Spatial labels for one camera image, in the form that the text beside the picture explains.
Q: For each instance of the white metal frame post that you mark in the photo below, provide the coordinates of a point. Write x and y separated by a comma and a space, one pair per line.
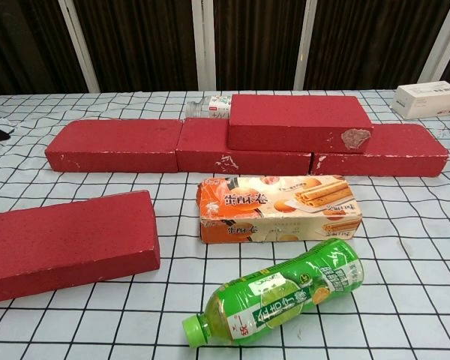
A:
303, 48
444, 33
78, 48
203, 45

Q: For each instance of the green tea plastic bottle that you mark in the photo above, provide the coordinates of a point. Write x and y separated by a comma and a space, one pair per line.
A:
277, 300

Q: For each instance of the red brick with chipped face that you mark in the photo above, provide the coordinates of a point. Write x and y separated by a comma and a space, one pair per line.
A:
202, 146

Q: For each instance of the orange egg roll snack box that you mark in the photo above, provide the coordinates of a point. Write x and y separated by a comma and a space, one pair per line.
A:
270, 217

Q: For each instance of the white black checkered tablecloth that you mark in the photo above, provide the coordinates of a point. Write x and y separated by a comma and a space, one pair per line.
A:
97, 330

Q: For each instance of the clear bottle with fruit label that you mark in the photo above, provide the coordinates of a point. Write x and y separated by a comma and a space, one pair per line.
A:
210, 107

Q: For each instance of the small white cardboard box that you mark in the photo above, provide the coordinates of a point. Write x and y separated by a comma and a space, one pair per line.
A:
423, 99

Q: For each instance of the red brick with peeled patch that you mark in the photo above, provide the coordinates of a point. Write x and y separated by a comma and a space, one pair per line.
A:
292, 116

